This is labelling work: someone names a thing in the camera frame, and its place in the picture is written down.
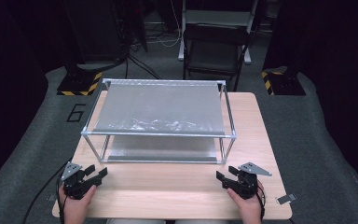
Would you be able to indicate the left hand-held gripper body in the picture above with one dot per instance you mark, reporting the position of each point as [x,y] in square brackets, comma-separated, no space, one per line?
[74,183]

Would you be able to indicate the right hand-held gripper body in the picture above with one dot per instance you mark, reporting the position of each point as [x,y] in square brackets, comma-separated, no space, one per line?
[245,186]

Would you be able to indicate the two-tier metal frame rack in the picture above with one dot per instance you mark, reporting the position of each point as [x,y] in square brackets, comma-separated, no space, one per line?
[158,109]

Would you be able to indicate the person's right hand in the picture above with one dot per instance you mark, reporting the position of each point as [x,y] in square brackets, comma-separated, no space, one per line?
[250,211]

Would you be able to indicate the person's left hand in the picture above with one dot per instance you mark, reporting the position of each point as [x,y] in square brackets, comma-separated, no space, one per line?
[74,211]

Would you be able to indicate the grey tape strip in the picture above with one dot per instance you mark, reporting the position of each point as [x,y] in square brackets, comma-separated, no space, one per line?
[286,198]
[52,197]

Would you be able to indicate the black stand base striped edge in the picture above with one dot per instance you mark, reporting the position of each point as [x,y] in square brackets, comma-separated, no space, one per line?
[77,82]
[286,84]

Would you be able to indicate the black folding chair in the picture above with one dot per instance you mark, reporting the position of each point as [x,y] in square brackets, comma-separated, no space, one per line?
[214,56]
[217,17]

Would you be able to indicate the black curtain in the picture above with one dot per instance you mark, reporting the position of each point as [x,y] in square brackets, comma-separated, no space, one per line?
[12,77]
[338,62]

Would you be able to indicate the black equipment cabinet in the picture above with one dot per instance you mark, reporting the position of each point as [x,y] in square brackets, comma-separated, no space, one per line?
[96,31]

